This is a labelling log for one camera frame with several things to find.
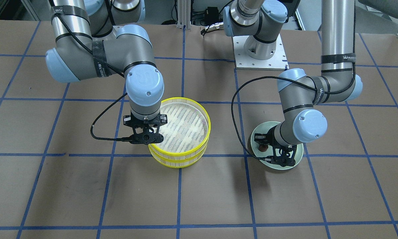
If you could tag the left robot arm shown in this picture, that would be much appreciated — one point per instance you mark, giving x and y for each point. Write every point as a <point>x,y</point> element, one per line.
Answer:
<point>261,21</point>

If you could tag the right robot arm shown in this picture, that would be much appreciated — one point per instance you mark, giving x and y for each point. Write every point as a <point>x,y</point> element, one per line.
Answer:
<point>99,38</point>

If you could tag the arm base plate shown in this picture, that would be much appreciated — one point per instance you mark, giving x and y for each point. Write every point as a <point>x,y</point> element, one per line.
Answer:
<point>253,55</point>

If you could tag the dark red bun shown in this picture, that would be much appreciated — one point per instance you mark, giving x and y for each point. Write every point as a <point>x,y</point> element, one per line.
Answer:
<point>263,148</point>

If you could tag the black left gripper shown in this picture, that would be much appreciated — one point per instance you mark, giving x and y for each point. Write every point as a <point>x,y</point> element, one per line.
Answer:
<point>269,136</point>

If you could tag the aluminium frame post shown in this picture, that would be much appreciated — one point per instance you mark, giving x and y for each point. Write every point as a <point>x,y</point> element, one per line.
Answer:
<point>184,10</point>

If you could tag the light green plate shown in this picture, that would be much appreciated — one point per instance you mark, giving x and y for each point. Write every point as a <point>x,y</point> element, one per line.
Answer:
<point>264,128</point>

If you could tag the yellow steamer tray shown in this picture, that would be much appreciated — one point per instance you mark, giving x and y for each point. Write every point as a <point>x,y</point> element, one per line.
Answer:
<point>187,130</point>
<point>177,160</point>

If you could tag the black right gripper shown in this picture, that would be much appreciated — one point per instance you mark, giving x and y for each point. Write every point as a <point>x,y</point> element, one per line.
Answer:
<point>128,120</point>

